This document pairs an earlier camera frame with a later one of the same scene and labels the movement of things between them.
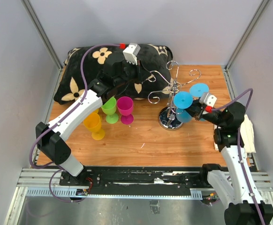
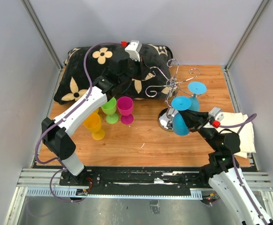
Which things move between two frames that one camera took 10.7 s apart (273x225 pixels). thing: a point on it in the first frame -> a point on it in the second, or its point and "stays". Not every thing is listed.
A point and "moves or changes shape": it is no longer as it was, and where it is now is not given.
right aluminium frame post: [243, 41] stays
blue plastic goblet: [196, 89] stays
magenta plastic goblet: [125, 106] stays
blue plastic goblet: [183, 100] moves or changes shape
